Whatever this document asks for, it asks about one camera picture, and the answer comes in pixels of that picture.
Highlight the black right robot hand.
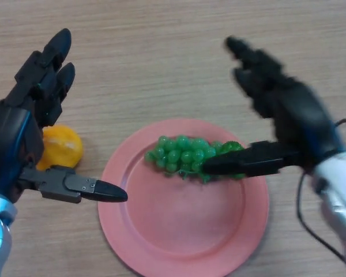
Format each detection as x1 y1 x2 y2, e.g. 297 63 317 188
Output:
203 36 346 177

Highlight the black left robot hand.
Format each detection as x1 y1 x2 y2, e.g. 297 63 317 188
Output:
0 28 129 204

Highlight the green grapes bunch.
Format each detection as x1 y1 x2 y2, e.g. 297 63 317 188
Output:
144 134 246 184

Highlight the pink round plate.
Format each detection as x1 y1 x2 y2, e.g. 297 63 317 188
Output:
97 118 269 277

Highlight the orange yellow pear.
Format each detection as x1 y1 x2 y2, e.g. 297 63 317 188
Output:
36 123 84 171

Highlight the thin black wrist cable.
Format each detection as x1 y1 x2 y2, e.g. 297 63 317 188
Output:
296 117 346 262

